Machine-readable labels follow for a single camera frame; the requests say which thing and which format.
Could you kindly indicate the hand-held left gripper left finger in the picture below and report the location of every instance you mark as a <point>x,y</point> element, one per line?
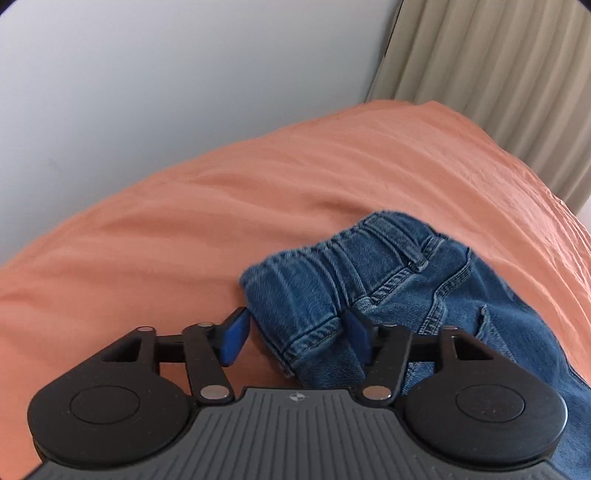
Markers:
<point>233,341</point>

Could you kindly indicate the orange bed sheet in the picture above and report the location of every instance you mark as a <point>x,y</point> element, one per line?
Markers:
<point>194,203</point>

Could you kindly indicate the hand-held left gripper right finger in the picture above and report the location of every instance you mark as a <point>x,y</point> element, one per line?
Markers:
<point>358,339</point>

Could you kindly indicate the beige curtain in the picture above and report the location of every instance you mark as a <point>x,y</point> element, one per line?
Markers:
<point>498,78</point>

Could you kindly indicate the blue denim pants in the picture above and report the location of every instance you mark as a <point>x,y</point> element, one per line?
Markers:
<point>415,295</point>

